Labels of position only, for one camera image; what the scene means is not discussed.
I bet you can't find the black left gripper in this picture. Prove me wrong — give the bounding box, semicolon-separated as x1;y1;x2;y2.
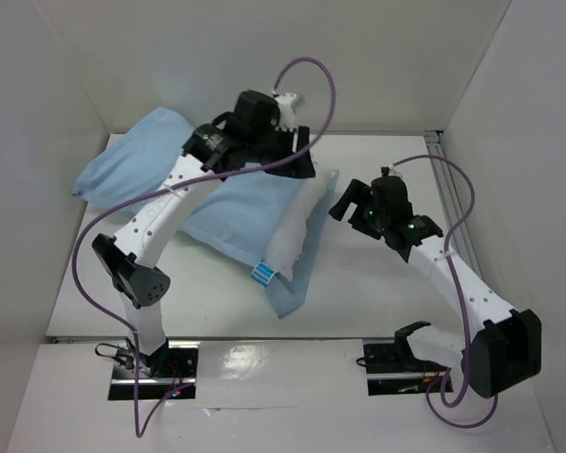
247;123;316;179

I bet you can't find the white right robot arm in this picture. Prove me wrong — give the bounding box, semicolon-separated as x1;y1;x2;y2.
329;174;542;398

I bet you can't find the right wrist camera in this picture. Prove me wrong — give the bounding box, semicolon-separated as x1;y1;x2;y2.
380;165;403;179

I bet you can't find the green and blue pillowcase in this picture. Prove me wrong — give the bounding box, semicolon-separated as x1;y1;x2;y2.
72;108;337;318

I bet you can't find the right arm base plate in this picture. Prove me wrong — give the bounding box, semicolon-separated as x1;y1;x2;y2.
355;339;446;396

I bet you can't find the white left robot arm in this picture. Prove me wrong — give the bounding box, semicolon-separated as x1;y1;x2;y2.
92;90;315;377

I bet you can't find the blue white pillow label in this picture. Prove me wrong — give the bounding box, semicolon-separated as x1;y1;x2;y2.
251;261;277;287

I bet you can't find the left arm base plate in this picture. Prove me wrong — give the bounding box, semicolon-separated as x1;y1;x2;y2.
95;342;199;401

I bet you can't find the white pillow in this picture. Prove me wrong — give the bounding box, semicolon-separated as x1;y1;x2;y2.
263;167;339;281

